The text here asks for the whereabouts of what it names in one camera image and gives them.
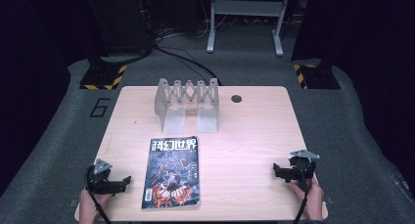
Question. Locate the black base with striped tape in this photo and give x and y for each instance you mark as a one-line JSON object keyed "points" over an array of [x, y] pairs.
{"points": [[318, 76], [104, 75]]}

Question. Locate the person's left hand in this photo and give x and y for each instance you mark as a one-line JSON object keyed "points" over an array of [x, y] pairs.
{"points": [[88, 206]]}

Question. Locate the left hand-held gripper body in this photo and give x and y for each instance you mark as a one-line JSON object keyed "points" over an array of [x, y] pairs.
{"points": [[101, 181]]}

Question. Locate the white metal stand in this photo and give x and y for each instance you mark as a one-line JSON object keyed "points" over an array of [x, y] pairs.
{"points": [[248, 8]]}

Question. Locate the dark illustrated magazine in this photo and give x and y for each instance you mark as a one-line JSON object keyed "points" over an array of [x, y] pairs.
{"points": [[171, 171]]}

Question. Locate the grey expandable book rack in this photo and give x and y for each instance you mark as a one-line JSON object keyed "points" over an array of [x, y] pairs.
{"points": [[187, 95]]}

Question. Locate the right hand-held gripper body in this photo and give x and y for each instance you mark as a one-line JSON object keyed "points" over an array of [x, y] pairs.
{"points": [[301, 170]]}

